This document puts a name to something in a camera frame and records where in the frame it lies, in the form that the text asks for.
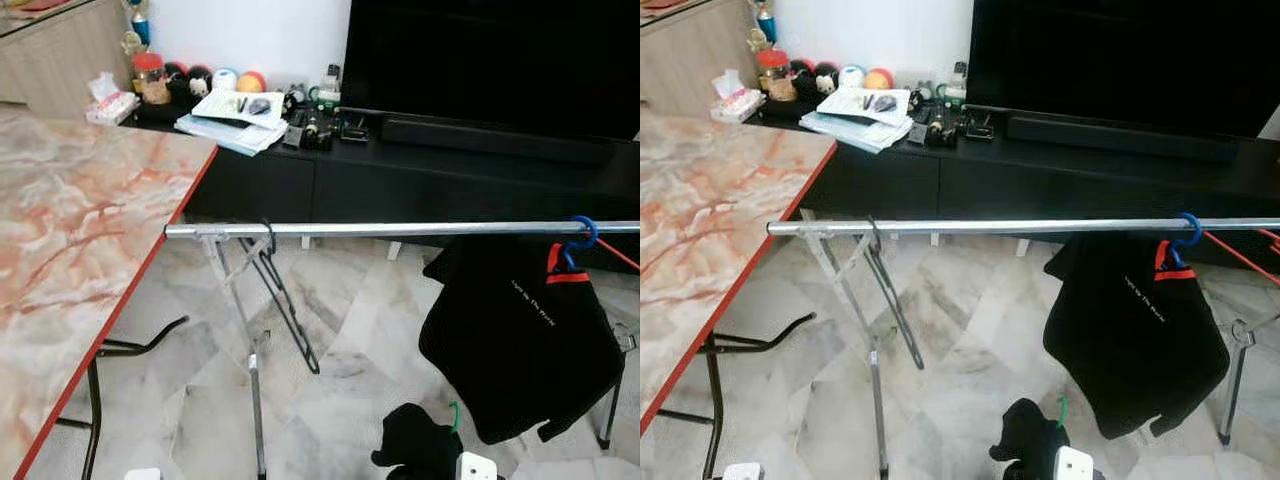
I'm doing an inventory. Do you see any black plush toy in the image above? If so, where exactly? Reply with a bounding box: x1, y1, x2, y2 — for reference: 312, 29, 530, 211
790, 60, 839, 98
165, 62, 214, 101

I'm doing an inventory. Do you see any gold and blue trophy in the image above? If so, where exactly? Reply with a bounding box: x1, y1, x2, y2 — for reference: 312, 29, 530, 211
120, 0, 151, 56
745, 0, 779, 53

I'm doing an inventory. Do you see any silver metal clothes rack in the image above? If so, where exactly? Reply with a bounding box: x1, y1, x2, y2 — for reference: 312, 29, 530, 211
768, 215, 1280, 480
165, 220, 641, 480

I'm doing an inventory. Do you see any black t-shirt small white print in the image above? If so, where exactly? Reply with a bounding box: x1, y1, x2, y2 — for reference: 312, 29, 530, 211
418, 237, 626, 446
1042, 232, 1231, 441

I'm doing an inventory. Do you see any black shirt large white lettering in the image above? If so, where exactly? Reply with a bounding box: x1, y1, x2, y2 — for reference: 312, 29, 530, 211
370, 402, 466, 480
990, 398, 1071, 480

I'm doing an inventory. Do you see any pink white tissue pack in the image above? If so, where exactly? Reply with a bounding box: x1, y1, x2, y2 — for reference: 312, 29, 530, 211
710, 70, 766, 123
85, 72, 139, 126

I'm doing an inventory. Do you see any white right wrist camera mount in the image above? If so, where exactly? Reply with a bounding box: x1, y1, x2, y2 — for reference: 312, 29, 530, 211
455, 452, 499, 480
1052, 446, 1096, 480

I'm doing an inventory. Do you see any black television console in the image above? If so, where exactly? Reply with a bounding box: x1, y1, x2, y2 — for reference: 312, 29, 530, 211
755, 100, 1280, 271
130, 100, 641, 271

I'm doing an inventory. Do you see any black wire hanger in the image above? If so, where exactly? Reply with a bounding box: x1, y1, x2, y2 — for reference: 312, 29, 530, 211
238, 220, 321, 376
862, 215, 926, 371

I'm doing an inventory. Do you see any marble pattern folding table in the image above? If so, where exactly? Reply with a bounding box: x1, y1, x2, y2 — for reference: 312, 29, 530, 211
640, 108, 839, 480
0, 105, 219, 480

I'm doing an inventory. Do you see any red plastic hanger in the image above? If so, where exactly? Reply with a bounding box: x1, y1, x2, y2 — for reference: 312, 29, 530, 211
1203, 230, 1280, 291
598, 237, 641, 273

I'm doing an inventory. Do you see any blue plastic hanger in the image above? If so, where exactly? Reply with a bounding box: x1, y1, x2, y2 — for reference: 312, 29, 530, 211
1160, 212, 1204, 269
553, 215, 599, 273

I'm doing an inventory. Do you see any red lid snack jar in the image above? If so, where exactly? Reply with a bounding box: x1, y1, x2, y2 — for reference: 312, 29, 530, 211
132, 52, 171, 106
757, 50, 796, 103

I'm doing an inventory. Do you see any black soundbar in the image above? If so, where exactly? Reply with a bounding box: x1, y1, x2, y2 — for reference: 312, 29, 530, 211
1005, 113, 1241, 163
380, 115, 616, 166

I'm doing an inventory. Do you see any stack of white papers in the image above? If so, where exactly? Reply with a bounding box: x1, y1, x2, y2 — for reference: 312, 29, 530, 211
175, 88, 291, 156
800, 85, 913, 153

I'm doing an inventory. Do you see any light wooden cabinet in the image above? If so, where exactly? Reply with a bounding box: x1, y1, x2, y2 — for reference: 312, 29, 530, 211
0, 0, 136, 106
640, 0, 761, 109

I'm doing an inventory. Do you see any black flat television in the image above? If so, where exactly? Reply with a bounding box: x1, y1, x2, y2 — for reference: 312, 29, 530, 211
968, 0, 1280, 139
342, 0, 641, 141

